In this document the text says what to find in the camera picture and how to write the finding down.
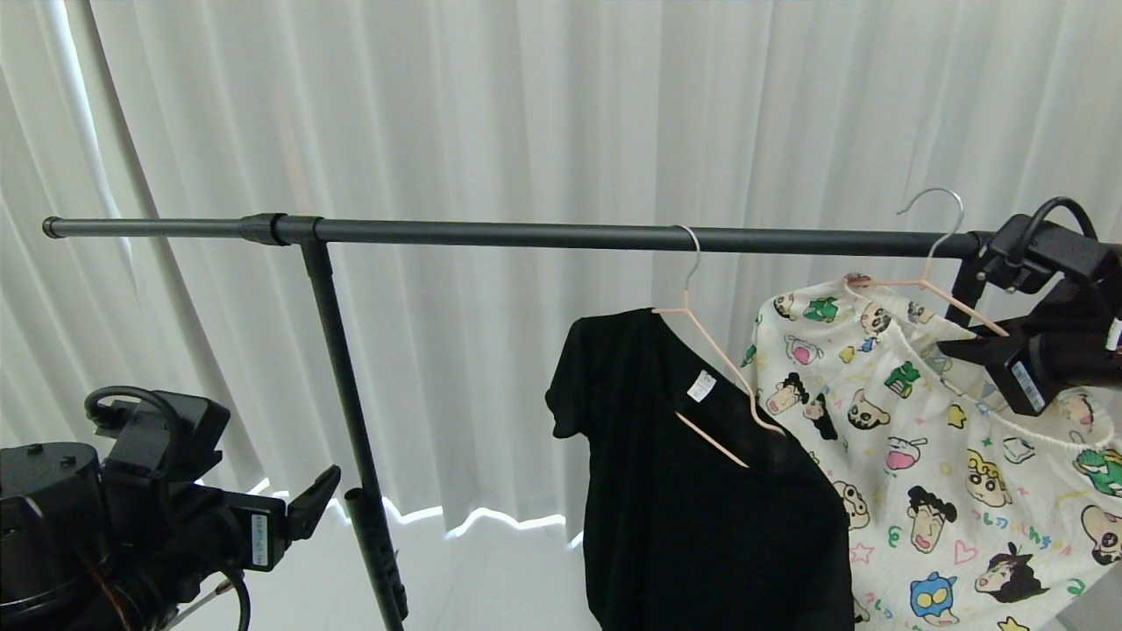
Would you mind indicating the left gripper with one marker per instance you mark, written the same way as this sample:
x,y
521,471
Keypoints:
x,y
237,526

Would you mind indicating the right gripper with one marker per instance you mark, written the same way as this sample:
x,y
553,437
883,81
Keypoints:
x,y
1078,359

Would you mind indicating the cream printed garment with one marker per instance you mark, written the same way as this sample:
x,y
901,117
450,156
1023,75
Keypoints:
x,y
929,456

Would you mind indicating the pink clothes hanger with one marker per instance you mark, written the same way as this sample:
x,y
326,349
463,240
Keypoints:
x,y
942,241
714,350

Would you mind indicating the black garment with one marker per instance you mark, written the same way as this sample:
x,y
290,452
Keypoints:
x,y
701,543

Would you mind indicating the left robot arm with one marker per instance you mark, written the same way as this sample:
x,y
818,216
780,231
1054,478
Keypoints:
x,y
44,508

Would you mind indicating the black clothes rack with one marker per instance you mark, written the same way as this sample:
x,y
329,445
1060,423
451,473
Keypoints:
x,y
526,235

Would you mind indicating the white curtain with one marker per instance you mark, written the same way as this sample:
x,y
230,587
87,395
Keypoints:
x,y
526,88

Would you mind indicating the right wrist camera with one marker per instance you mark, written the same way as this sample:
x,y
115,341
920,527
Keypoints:
x,y
1052,254

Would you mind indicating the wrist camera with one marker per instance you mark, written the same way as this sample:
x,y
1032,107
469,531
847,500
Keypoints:
x,y
175,429
1052,254

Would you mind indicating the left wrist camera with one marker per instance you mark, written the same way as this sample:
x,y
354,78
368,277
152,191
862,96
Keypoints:
x,y
175,429

